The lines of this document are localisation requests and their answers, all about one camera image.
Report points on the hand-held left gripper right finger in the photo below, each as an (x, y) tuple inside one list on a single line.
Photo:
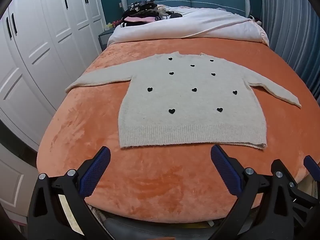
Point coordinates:
[(225, 170)]

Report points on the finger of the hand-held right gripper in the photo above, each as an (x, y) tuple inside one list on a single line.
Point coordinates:
[(312, 165), (297, 195)]

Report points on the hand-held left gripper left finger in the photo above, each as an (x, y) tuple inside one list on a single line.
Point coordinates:
[(96, 170)]

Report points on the cream sweater with black hearts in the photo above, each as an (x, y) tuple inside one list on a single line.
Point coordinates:
[(190, 105)]

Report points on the pile of dark clothes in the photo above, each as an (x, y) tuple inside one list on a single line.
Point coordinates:
[(142, 12)]

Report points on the orange plush blanket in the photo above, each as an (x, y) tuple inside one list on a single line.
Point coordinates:
[(150, 180)]

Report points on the white panelled cabinet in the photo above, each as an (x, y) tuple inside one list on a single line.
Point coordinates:
[(15, 180)]

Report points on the grey nightstand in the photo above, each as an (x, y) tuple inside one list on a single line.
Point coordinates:
[(103, 38)]

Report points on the blue pleated curtain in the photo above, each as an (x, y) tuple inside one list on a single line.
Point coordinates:
[(287, 30)]

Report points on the white panelled wardrobe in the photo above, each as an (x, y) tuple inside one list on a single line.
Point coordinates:
[(37, 42)]

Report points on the white duvet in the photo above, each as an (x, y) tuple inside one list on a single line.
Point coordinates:
[(200, 27)]

